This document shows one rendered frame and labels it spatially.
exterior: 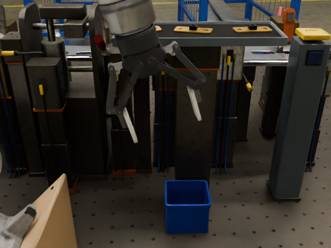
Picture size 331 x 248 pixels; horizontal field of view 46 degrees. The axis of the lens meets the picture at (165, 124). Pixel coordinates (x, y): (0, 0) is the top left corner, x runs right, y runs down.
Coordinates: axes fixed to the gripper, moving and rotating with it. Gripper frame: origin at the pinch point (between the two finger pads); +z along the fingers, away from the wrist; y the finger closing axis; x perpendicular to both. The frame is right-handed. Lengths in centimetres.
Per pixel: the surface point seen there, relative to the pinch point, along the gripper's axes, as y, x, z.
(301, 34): -35.2, -9.7, -4.9
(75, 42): 48, -301, 44
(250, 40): -22.5, -6.4, -8.7
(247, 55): -32, -42, 9
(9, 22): 40, -80, -18
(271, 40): -26.6, -5.8, -7.6
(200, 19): -58, -226, 42
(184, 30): -11.2, -15.4, -12.7
